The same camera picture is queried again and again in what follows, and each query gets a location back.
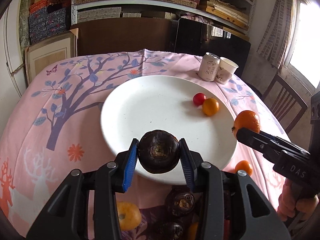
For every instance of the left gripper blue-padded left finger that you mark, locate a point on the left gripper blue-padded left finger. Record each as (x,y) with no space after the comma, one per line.
(126,164)

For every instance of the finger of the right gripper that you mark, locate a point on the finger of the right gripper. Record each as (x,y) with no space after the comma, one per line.
(262,142)

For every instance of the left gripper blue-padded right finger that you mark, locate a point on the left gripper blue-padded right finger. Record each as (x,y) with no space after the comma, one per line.
(190,161)

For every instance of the dark purple mangosteen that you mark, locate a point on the dark purple mangosteen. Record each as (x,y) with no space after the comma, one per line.
(158,152)

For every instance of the small orange tangerine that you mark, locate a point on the small orange tangerine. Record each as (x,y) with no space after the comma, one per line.
(245,166)

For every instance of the yellow-orange pale fruit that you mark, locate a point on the yellow-orange pale fruit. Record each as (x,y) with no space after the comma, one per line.
(129,216)

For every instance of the yellow orange fruit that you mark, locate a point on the yellow orange fruit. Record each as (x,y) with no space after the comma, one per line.
(210,107)

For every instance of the small red cherry tomato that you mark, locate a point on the small red cherry tomato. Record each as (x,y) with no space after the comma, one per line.
(198,99)

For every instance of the red plum front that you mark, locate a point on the red plum front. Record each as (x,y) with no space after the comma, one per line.
(226,230)

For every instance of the right hand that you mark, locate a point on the right hand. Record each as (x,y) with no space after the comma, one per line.
(288,205)

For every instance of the dark wooden chair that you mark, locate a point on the dark wooden chair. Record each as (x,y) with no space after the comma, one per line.
(286,99)

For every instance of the white oval plate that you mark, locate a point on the white oval plate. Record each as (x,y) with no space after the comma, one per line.
(164,102)

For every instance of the pink printed tablecloth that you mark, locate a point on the pink printed tablecloth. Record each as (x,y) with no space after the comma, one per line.
(55,127)

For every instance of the white paper cup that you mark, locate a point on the white paper cup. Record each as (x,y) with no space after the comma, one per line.
(226,70)

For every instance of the white drink can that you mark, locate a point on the white drink can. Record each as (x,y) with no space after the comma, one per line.
(209,67)

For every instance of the patterned window curtain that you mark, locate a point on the patterned window curtain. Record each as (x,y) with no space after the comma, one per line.
(276,38)

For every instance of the dark wooden board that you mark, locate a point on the dark wooden board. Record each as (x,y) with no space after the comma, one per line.
(112,35)

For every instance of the framed picture leaning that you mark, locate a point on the framed picture leaning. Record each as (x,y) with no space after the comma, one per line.
(56,48)

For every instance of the metal storage shelf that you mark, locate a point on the metal storage shelf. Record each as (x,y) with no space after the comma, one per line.
(167,4)

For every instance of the blue patterned storage boxes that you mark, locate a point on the blue patterned storage boxes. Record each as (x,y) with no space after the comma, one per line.
(44,24)

